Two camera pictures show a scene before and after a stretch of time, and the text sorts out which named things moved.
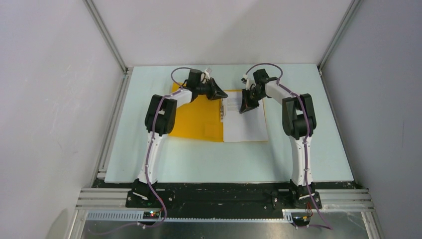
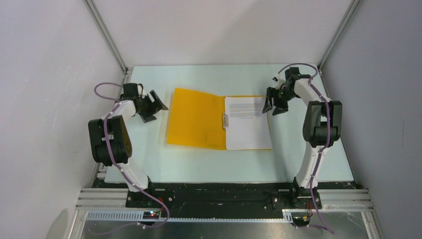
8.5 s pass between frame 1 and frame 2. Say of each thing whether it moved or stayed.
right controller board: stayed
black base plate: stayed
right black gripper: moved
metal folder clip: moved
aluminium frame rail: stayed
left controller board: stayed
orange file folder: moved
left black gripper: moved
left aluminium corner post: stayed
